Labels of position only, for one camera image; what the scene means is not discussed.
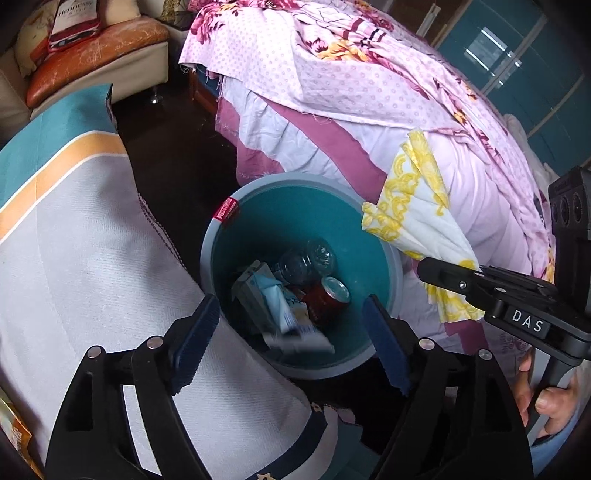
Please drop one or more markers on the red gift bag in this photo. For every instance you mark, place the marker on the red gift bag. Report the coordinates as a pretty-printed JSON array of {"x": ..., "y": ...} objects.
[{"x": 76, "y": 23}]

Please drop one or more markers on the clear bottle with blue label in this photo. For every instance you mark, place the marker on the clear bottle with blue label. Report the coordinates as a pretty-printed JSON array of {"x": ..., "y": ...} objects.
[{"x": 304, "y": 261}]

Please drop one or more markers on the orange seat cushion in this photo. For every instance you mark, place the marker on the orange seat cushion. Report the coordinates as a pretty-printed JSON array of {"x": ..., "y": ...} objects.
[{"x": 92, "y": 55}]

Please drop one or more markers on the pale yellow plush toy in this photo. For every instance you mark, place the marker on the pale yellow plush toy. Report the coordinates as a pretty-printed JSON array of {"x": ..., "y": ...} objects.
[{"x": 32, "y": 41}]

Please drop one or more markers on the wooden bed frame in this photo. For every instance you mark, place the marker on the wooden bed frame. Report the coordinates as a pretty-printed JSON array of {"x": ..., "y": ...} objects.
[{"x": 203, "y": 90}]

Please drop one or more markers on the teal wardrobe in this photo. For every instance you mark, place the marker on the teal wardrobe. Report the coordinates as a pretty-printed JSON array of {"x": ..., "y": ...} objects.
[{"x": 508, "y": 55}]

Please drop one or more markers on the beige pillow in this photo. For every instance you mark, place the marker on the beige pillow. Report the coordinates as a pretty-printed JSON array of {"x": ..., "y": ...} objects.
[{"x": 120, "y": 11}]

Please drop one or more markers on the light blue milk carton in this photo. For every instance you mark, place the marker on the light blue milk carton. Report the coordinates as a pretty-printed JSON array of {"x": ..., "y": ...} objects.
[{"x": 265, "y": 295}]

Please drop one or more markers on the teal round bin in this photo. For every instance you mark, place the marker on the teal round bin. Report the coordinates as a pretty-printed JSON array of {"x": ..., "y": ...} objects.
[{"x": 300, "y": 217}]

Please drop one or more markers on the red soda can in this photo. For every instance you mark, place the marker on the red soda can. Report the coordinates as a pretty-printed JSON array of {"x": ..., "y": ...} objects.
[{"x": 325, "y": 300}]

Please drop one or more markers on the person's right hand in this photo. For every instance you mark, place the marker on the person's right hand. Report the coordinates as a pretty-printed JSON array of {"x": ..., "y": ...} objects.
[{"x": 554, "y": 404}]

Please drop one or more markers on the white medicine box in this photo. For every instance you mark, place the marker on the white medicine box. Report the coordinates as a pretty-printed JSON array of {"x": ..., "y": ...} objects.
[{"x": 300, "y": 341}]

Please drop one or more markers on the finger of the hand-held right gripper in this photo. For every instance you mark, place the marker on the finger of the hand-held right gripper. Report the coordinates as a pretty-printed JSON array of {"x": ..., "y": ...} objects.
[
  {"x": 452, "y": 277},
  {"x": 521, "y": 284}
]

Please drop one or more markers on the white fluffy blanket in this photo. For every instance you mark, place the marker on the white fluffy blanket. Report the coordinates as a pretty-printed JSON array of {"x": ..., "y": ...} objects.
[{"x": 519, "y": 134}]

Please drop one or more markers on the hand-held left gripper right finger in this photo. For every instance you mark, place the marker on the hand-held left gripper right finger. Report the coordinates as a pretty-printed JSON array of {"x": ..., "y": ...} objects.
[{"x": 385, "y": 344}]

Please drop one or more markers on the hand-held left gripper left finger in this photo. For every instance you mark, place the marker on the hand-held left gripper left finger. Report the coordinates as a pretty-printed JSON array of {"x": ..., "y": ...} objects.
[{"x": 196, "y": 341}]

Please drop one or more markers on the cream sofa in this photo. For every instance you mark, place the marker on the cream sofa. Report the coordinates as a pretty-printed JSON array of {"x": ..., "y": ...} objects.
[{"x": 138, "y": 62}]

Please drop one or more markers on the white yellow print napkin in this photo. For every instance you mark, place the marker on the white yellow print napkin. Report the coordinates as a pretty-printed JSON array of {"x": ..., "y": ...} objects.
[{"x": 415, "y": 221}]

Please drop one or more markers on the pink floral quilt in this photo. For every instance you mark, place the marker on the pink floral quilt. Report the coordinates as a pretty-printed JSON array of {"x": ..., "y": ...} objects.
[{"x": 323, "y": 69}]

